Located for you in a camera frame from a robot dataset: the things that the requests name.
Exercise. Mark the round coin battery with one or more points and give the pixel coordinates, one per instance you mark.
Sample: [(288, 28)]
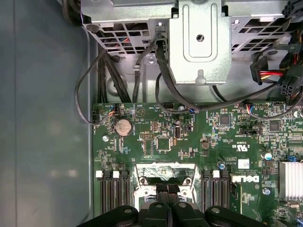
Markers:
[(123, 127)]

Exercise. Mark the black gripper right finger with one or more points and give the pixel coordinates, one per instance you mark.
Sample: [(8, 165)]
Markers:
[(172, 192)]

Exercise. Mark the silver metal bracket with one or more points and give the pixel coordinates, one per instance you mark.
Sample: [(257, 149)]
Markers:
[(201, 59)]

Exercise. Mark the silver metal drive cage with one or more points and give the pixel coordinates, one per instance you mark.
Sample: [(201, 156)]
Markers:
[(132, 14)]

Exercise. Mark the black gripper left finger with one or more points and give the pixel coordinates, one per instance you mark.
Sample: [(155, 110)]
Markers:
[(162, 192)]

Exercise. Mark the black multi-pin power plug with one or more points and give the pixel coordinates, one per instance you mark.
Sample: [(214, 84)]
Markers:
[(290, 89)]

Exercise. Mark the RAM slot white latches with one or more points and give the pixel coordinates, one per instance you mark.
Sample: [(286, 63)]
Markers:
[(117, 194), (216, 194), (103, 194)]

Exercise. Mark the black open PC case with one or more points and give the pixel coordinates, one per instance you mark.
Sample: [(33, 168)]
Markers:
[(47, 118)]

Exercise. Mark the silver finned heatsink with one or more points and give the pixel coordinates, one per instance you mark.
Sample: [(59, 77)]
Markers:
[(291, 179)]

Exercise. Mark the CPU socket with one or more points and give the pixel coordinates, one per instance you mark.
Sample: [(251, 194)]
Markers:
[(142, 194)]

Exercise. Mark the green motherboard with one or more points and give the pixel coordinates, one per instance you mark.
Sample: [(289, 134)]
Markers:
[(201, 151)]

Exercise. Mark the metal socket cover frame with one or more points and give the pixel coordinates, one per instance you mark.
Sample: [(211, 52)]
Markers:
[(154, 166)]

